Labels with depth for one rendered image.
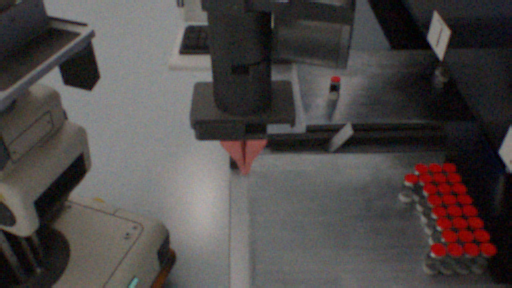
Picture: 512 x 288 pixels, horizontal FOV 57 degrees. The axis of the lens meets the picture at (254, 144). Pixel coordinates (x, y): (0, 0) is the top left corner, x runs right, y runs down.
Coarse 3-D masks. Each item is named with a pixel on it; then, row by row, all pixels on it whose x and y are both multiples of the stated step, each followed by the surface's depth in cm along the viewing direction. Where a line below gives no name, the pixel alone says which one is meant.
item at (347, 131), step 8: (344, 128) 84; (352, 128) 82; (336, 136) 85; (344, 136) 83; (328, 144) 86; (336, 144) 84; (272, 152) 86; (280, 152) 86; (288, 152) 86; (296, 152) 86; (304, 152) 86; (312, 152) 86; (320, 152) 86
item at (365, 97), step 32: (352, 64) 108; (384, 64) 108; (416, 64) 108; (320, 96) 99; (352, 96) 99; (384, 96) 99; (416, 96) 99; (448, 96) 99; (320, 128) 87; (384, 128) 88; (416, 128) 88; (448, 128) 88; (480, 128) 89
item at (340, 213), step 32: (256, 160) 81; (288, 160) 81; (320, 160) 81; (352, 160) 81; (384, 160) 82; (416, 160) 82; (256, 192) 78; (288, 192) 78; (320, 192) 78; (352, 192) 78; (384, 192) 78; (256, 224) 73; (288, 224) 73; (320, 224) 73; (352, 224) 73; (384, 224) 73; (416, 224) 73; (256, 256) 69; (288, 256) 69; (320, 256) 69; (352, 256) 69; (384, 256) 69; (416, 256) 69
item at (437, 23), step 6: (438, 18) 90; (432, 24) 93; (438, 24) 90; (444, 24) 87; (432, 30) 93; (438, 30) 90; (444, 30) 87; (432, 36) 93; (438, 36) 90; (444, 36) 87; (432, 42) 93; (444, 42) 87; (438, 48) 90; (444, 48) 87; (438, 54) 90
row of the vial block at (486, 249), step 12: (444, 168) 76; (456, 180) 74; (456, 192) 72; (456, 204) 72; (468, 204) 71; (468, 216) 69; (468, 228) 68; (480, 228) 67; (480, 240) 66; (480, 252) 65; (492, 252) 64; (480, 264) 65
